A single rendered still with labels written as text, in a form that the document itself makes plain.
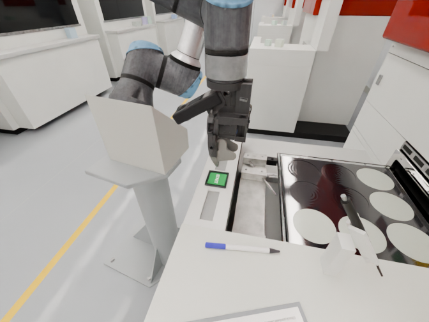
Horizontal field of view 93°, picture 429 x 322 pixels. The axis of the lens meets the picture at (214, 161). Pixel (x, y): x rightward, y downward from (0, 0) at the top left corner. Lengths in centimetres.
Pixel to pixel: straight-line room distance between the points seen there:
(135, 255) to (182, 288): 119
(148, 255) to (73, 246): 54
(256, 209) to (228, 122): 29
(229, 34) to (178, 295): 41
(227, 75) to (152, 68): 45
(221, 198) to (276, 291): 22
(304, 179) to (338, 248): 34
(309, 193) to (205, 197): 31
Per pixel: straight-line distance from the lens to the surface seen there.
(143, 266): 152
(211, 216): 47
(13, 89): 327
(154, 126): 68
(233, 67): 37
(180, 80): 79
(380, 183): 80
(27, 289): 180
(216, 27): 36
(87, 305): 156
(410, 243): 67
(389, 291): 49
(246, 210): 59
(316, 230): 58
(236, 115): 41
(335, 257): 40
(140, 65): 78
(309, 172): 73
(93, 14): 485
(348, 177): 77
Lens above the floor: 134
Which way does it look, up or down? 38 degrees down
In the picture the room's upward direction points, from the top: straight up
